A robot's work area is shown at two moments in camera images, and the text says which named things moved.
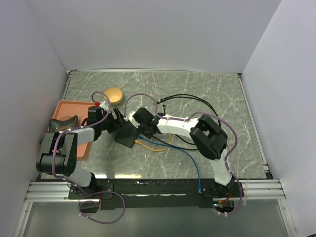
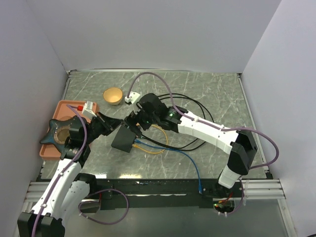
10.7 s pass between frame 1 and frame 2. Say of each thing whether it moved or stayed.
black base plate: stayed
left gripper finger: moved
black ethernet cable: moved
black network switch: moved
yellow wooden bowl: stayed
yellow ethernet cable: moved
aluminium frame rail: stayed
